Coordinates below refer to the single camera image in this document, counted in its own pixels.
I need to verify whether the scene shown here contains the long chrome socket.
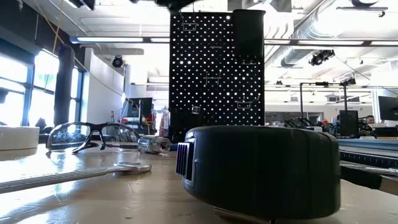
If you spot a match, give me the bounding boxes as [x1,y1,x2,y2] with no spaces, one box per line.
[138,136,172,155]

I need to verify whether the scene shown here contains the black tape measure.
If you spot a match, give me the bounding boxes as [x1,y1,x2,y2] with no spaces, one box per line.
[175,125,342,220]

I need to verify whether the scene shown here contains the clear black-framed safety glasses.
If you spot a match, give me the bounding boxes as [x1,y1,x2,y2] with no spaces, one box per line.
[45,121,143,154]

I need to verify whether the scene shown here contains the silver combination wrench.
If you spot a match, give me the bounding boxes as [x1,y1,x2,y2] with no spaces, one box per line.
[0,163,152,194]
[340,161,398,177]

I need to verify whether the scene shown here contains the black perforated pegboard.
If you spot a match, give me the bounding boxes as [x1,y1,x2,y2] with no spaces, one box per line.
[169,11,266,144]

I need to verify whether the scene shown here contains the double-prong metal pegboard hook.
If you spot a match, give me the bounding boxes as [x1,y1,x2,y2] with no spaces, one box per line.
[234,96,261,110]
[203,70,223,87]

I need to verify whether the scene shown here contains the black computer monitor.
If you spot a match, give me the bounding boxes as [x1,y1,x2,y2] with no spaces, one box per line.
[377,95,398,122]
[123,96,154,119]

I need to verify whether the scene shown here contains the pair of hanging wrenches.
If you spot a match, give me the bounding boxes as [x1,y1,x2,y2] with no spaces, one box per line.
[177,9,200,32]

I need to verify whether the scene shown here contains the black pegboard bin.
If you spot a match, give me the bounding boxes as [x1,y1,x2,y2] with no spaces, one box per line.
[233,9,266,62]

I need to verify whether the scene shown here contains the black background robot rig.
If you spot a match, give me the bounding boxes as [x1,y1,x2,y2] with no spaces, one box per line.
[298,80,349,138]

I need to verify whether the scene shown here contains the long ceiling light fixture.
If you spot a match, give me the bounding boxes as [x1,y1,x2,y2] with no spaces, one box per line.
[68,35,171,44]
[297,39,365,47]

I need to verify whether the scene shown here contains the black ceiling spotlight cluster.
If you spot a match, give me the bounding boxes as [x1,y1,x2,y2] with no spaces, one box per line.
[308,49,336,67]

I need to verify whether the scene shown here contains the black building pillar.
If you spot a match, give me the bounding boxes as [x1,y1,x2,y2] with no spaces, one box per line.
[53,44,76,133]

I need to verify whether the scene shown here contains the person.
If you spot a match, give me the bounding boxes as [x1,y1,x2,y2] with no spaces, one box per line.
[359,114,377,138]
[322,114,341,137]

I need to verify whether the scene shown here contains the small background black pegboard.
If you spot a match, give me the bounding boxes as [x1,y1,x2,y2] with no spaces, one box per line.
[338,110,359,137]

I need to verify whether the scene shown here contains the white masking tape roll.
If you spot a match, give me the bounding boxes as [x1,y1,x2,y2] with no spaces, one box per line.
[0,126,40,151]

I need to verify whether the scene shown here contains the black ceiling camera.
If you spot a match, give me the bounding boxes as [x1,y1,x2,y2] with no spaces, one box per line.
[111,55,125,68]
[340,76,358,87]

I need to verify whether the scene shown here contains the silver spiral air duct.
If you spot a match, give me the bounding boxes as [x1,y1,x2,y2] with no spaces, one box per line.
[264,6,343,68]

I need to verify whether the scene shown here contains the black aluminium table frame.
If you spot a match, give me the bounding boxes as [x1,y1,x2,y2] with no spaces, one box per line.
[337,138,398,170]

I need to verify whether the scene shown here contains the black ceiling lamp rail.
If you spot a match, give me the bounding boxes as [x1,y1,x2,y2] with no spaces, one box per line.
[335,0,389,18]

